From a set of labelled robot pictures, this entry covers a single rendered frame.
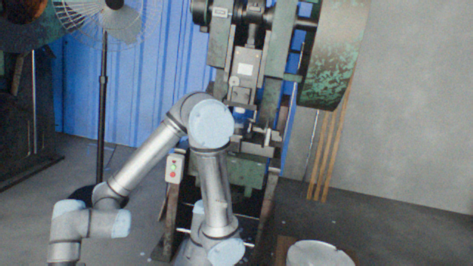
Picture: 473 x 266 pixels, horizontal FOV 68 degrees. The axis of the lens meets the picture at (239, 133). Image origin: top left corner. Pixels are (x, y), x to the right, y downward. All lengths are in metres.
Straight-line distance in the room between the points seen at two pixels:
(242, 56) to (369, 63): 1.52
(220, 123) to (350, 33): 0.76
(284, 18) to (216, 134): 0.96
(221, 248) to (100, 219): 0.35
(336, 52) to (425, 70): 1.80
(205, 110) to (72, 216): 0.43
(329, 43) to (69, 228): 1.11
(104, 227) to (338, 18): 1.10
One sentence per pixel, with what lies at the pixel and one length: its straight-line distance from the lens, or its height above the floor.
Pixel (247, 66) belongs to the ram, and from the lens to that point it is 1.82.
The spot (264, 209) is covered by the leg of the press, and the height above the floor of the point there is 0.43.
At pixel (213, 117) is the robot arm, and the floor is 1.05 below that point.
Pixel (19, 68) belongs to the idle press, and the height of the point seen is 0.77.
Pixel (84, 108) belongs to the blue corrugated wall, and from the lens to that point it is 3.61.
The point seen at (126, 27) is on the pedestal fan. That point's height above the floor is 1.16.
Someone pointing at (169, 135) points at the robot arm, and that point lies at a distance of 1.06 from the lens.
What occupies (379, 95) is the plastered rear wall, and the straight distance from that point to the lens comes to 3.17.
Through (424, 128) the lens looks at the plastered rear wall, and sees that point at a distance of 3.34.
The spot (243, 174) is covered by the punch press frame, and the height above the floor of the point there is 0.56.
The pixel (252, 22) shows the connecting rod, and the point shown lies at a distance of 1.84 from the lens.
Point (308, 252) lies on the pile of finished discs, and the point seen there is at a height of 0.39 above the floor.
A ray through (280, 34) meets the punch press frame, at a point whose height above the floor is 1.26.
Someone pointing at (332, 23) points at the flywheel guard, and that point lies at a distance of 1.48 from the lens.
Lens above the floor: 1.29
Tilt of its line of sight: 17 degrees down
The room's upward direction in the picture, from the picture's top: 9 degrees clockwise
